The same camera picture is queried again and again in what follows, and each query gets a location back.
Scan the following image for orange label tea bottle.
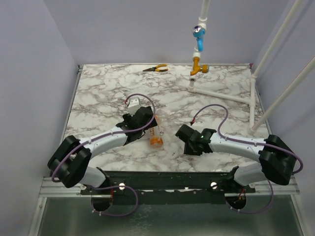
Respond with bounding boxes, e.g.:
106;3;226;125
149;115;163;148

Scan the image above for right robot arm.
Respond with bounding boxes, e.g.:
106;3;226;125
175;124;296;186

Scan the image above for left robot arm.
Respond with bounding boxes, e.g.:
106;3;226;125
47;106;157;188

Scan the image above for orange plastic faucet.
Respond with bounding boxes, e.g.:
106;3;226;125
190;57;209;76

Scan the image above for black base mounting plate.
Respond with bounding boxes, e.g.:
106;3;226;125
87;171;247;205

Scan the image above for white PVC pipe frame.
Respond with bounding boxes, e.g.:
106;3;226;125
187;0;315;135

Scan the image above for yellow handled pliers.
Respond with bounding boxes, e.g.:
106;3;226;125
142;64;168;72

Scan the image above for aluminium rail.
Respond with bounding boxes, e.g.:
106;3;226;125
39;177;300;198

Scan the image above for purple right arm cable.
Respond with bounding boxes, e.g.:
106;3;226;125
190;104;304;213

